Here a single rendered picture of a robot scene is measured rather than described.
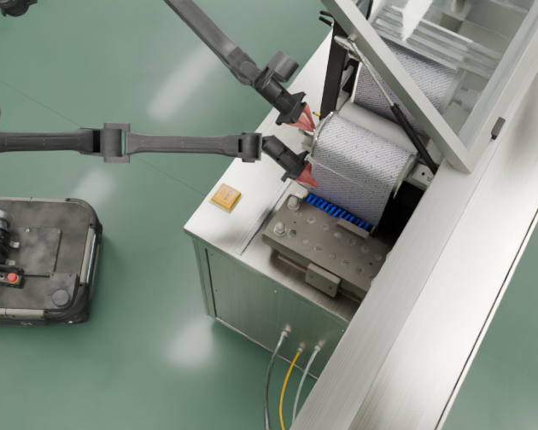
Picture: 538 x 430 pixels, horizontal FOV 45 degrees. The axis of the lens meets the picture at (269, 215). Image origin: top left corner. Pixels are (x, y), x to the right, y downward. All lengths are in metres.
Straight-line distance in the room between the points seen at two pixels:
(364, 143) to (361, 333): 0.72
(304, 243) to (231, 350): 1.05
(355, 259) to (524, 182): 0.53
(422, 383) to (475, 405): 1.57
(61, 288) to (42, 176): 0.79
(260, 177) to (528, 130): 0.86
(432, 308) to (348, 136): 0.55
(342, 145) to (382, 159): 0.11
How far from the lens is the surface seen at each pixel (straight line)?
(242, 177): 2.14
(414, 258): 1.22
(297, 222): 1.92
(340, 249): 1.89
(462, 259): 1.49
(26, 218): 2.97
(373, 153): 1.73
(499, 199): 1.59
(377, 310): 1.17
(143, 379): 2.85
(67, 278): 2.75
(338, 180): 1.84
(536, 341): 3.11
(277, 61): 1.78
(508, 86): 1.46
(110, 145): 1.79
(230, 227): 2.05
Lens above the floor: 2.74
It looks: 63 degrees down
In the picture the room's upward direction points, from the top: 3 degrees clockwise
